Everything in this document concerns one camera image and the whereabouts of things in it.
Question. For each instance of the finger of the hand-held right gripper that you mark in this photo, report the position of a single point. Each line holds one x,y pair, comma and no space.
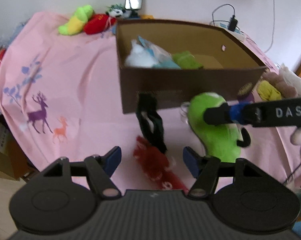
215,115

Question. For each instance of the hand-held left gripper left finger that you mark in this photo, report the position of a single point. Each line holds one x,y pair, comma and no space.
114,157

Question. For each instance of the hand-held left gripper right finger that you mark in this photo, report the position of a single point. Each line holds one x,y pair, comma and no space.
190,160

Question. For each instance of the green smiling plush toy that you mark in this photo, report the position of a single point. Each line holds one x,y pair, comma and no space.
215,137

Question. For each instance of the red fuzzy cloth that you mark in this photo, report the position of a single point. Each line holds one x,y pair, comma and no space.
153,162

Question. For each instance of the brown cardboard box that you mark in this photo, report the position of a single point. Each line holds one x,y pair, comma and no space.
165,82

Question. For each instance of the green cloth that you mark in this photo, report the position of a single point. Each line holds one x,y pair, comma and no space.
186,60

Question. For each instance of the teal mesh cloth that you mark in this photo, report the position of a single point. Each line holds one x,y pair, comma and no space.
168,65

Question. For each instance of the white fluffy cloth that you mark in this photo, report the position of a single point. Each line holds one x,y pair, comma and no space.
140,57

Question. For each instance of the person's right hand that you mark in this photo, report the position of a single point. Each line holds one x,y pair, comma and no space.
297,137

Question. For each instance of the yellow cloth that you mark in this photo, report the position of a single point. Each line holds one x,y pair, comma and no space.
266,91

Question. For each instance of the mauve plush bear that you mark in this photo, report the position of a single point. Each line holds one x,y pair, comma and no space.
278,80

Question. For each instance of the white furry cloth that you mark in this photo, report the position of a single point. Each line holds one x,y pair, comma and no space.
291,80

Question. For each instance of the white power strip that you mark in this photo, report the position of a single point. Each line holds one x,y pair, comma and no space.
238,33

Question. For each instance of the pink printed bedsheet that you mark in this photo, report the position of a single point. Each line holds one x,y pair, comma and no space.
78,80

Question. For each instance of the black charger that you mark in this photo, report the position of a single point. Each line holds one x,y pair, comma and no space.
232,23

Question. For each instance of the brown cardboard carton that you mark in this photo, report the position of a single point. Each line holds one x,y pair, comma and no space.
3,155

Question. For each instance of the dark phone stand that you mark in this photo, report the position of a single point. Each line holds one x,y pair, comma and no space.
133,13

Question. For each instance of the red plush toy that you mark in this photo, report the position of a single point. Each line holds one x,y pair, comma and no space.
98,23

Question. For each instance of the green yellow plush toy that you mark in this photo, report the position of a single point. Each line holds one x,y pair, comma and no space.
75,22

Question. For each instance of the panda plush toy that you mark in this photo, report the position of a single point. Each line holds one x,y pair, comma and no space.
116,11

